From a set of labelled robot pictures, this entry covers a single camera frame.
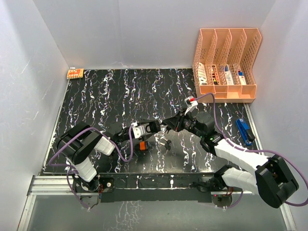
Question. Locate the white blue tube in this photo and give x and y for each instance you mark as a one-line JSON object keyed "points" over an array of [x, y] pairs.
{"points": [[227, 78]]}

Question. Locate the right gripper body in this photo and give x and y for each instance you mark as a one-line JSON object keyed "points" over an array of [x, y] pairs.
{"points": [[186, 122]]}

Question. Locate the black head key set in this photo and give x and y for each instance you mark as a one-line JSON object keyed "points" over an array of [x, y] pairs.
{"points": [[167, 129]]}

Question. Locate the small orange card box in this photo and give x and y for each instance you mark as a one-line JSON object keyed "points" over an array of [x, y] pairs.
{"points": [[75, 73]]}

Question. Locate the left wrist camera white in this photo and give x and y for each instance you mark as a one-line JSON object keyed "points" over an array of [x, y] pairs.
{"points": [[138, 130]]}

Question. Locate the blue black stapler tool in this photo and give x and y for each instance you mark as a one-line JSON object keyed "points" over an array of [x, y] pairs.
{"points": [[245, 131]]}

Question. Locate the orange black padlock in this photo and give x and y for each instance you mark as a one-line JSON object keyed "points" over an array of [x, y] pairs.
{"points": [[143, 146]]}

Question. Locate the white box in organizer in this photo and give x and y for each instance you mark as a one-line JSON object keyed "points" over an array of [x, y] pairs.
{"points": [[202, 74]]}

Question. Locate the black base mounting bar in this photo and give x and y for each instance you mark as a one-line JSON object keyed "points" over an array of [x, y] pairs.
{"points": [[198, 187]]}

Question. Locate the dark markers in organizer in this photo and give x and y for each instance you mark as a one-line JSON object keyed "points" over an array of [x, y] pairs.
{"points": [[214, 75]]}

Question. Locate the blue red white box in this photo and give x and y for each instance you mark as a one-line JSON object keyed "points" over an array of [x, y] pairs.
{"points": [[241, 77]]}

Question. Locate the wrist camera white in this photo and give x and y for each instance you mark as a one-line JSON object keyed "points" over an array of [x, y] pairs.
{"points": [[191, 103], [138, 130]]}

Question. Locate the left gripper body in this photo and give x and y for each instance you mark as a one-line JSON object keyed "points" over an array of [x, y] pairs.
{"points": [[125, 137]]}

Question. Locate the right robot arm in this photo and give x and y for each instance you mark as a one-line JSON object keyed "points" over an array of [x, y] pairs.
{"points": [[268, 177]]}

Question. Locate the orange plastic file organizer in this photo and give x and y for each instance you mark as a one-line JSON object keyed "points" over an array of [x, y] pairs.
{"points": [[223, 63]]}

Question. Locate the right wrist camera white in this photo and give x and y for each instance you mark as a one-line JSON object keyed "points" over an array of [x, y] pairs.
{"points": [[191, 103]]}

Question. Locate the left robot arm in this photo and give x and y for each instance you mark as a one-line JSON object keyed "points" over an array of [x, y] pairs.
{"points": [[77, 144]]}

